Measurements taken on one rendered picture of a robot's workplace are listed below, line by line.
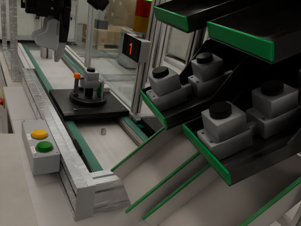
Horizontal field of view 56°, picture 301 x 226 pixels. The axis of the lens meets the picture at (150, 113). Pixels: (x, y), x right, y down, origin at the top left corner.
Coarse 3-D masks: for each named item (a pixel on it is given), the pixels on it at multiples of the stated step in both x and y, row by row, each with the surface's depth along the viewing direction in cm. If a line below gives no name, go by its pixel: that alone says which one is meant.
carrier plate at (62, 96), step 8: (96, 88) 121; (56, 96) 106; (64, 96) 108; (112, 96) 116; (56, 104) 102; (64, 104) 101; (72, 104) 102; (112, 104) 108; (120, 104) 109; (64, 112) 96; (72, 112) 96; (80, 112) 98; (88, 112) 99; (96, 112) 100; (104, 112) 101; (112, 112) 102; (120, 112) 104; (128, 112) 105; (64, 120) 94
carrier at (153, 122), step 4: (144, 120) 100; (148, 120) 101; (152, 120) 101; (156, 120) 102; (144, 124) 100; (148, 124) 98; (152, 124) 98; (156, 124) 99; (160, 124) 99; (148, 128) 97; (152, 128) 95; (156, 128) 96; (160, 128) 96; (152, 132) 95
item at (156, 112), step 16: (208, 48) 58; (224, 48) 59; (224, 64) 61; (240, 64) 46; (256, 64) 48; (240, 80) 48; (144, 96) 54; (192, 96) 54; (208, 96) 52; (224, 96) 48; (160, 112) 52; (176, 112) 51; (192, 112) 47
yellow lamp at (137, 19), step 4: (136, 16) 91; (140, 16) 91; (136, 20) 91; (140, 20) 91; (144, 20) 91; (148, 20) 92; (136, 24) 92; (140, 24) 91; (144, 24) 91; (136, 28) 92; (140, 28) 92; (144, 28) 92; (144, 32) 93
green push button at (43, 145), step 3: (42, 141) 77; (45, 141) 77; (39, 144) 75; (42, 144) 75; (45, 144) 76; (48, 144) 76; (51, 144) 76; (39, 147) 74; (42, 147) 74; (45, 147) 75; (48, 147) 75; (51, 147) 75; (39, 150) 74; (42, 150) 74; (45, 150) 74; (48, 150) 75
